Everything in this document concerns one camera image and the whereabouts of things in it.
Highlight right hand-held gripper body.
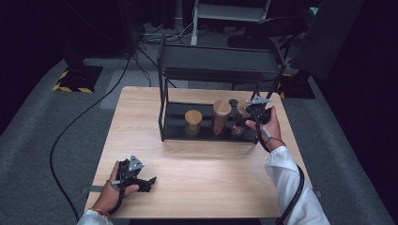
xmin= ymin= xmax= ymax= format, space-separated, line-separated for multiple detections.
xmin=245 ymin=97 xmax=272 ymax=126

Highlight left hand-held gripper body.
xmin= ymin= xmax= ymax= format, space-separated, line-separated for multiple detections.
xmin=118 ymin=155 xmax=146 ymax=188

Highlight tall glass jar brown contents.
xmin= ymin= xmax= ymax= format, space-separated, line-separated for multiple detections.
xmin=231 ymin=101 xmax=252 ymax=139

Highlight tall glass jar pink contents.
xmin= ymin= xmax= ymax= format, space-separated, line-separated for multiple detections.
xmin=212 ymin=99 xmax=233 ymax=137

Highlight short glass jar green contents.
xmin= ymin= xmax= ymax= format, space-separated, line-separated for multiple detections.
xmin=184 ymin=109 xmax=204 ymax=136

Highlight black two-tier metal rack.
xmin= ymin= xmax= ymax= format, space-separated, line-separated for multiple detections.
xmin=157 ymin=35 xmax=287 ymax=145

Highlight person's right hand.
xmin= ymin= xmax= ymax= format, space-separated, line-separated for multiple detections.
xmin=245 ymin=105 xmax=284 ymax=153

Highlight person's left hand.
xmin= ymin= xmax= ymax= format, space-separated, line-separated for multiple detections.
xmin=91 ymin=160 xmax=140 ymax=215

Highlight orange wristband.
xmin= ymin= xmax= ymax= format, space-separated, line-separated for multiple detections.
xmin=90 ymin=208 xmax=111 ymax=218

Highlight dark grey panel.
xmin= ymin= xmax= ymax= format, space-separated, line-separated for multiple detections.
xmin=290 ymin=0 xmax=366 ymax=81

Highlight white metal stand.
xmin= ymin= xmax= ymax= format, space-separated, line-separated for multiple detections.
xmin=191 ymin=0 xmax=272 ymax=46

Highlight left hand-held gripper cable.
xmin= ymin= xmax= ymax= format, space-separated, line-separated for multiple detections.
xmin=106 ymin=165 xmax=127 ymax=217

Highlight hand-held gripper cable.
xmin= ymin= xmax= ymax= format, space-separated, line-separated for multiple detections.
xmin=106 ymin=165 xmax=127 ymax=217
xmin=255 ymin=113 xmax=306 ymax=225

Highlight yellow black striped base plate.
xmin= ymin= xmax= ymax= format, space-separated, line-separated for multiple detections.
xmin=276 ymin=73 xmax=316 ymax=100
xmin=52 ymin=65 xmax=103 ymax=94

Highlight thick black floor cable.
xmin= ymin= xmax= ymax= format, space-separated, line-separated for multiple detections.
xmin=49 ymin=51 xmax=134 ymax=221

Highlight right hand-held gripper cable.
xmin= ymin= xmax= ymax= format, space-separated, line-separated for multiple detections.
xmin=255 ymin=113 xmax=306 ymax=225

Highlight thin black floor cables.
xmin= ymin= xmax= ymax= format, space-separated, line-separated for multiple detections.
xmin=132 ymin=22 xmax=189 ymax=89

